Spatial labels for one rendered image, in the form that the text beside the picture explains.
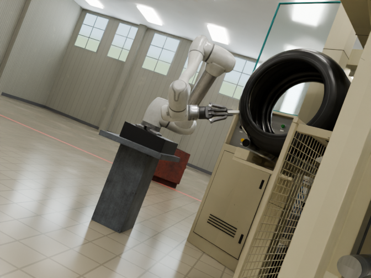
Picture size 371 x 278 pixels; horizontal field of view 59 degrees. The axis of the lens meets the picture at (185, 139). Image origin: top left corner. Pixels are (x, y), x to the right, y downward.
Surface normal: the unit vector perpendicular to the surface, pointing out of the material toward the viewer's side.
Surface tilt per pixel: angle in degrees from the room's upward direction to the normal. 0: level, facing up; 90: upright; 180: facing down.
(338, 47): 90
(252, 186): 90
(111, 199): 90
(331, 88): 87
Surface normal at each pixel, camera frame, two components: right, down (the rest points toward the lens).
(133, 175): -0.23, -0.11
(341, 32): -0.62, -0.25
